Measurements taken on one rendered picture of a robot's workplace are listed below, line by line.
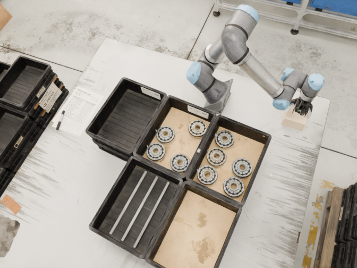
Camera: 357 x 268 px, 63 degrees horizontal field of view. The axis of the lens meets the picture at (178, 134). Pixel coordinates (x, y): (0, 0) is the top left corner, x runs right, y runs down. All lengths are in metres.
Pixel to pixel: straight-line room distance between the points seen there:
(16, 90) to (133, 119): 1.18
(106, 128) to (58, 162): 0.37
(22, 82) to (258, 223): 2.01
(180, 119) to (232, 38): 0.57
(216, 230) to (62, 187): 0.90
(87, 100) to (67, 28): 1.70
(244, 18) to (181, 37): 1.85
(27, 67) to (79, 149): 1.06
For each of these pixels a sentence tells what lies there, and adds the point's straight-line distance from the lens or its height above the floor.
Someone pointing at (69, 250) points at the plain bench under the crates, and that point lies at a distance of 1.72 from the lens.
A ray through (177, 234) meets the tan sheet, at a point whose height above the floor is 0.83.
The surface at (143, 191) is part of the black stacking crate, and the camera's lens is 1.53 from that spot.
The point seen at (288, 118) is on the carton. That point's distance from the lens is 1.79.
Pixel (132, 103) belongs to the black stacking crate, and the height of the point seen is 0.83.
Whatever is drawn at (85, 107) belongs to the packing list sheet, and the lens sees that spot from 1.99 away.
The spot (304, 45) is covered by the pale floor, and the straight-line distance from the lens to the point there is 3.24.
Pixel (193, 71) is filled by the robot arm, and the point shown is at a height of 0.96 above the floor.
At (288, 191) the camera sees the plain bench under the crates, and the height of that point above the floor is 0.70.
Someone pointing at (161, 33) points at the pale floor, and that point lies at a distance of 3.24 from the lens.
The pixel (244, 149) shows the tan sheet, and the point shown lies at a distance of 1.59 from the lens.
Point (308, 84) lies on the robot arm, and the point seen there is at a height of 1.08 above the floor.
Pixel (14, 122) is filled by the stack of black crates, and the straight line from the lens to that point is 2.60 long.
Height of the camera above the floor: 2.28
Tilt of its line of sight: 64 degrees down
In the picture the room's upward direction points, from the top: 9 degrees counter-clockwise
